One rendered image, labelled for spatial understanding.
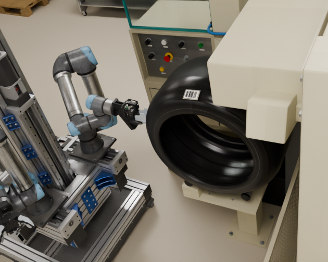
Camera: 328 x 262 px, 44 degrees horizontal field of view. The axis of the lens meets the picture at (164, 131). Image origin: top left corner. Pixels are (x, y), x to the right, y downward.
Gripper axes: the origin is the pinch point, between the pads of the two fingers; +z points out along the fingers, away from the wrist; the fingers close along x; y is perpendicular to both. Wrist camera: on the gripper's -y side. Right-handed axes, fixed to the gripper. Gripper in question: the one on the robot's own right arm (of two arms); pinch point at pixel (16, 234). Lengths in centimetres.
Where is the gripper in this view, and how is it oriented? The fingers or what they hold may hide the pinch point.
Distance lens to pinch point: 184.2
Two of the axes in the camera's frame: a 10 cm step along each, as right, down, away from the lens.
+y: 0.9, 7.9, 6.0
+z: 5.6, 4.6, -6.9
